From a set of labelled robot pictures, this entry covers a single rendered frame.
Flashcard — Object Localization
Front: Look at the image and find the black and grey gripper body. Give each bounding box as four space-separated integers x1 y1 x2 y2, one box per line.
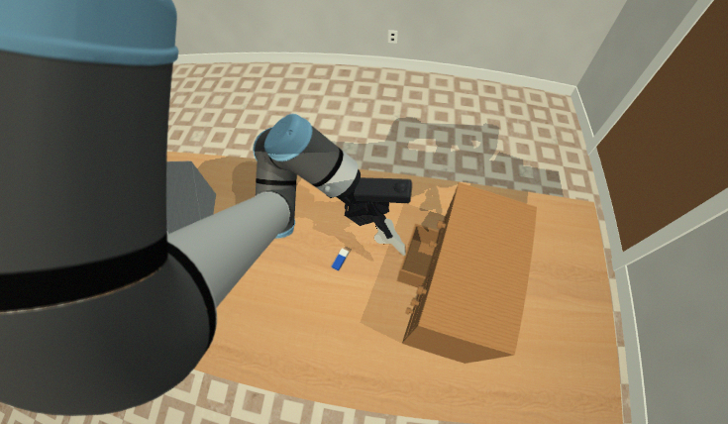
336 170 389 226

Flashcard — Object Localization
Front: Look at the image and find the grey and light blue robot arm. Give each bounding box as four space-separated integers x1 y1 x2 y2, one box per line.
0 0 358 416

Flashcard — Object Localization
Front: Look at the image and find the blue and white eraser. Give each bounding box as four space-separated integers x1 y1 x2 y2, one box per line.
332 249 349 271

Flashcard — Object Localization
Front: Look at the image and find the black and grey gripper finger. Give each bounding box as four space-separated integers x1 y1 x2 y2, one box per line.
371 209 406 256

